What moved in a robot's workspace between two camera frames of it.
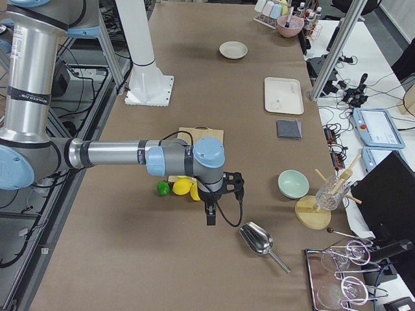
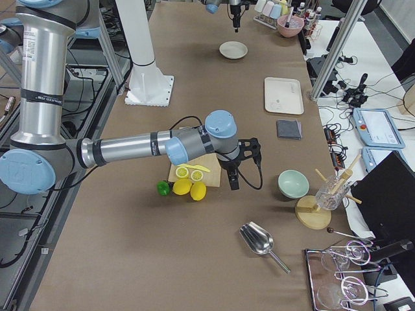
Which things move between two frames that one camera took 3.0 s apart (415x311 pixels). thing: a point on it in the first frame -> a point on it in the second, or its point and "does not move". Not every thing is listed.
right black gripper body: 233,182 -> 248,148
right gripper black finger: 211,212 -> 233,177
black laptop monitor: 385,198 does not move
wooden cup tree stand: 306,210 does not move
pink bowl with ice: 296,24 does not move
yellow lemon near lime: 181,186 does not move
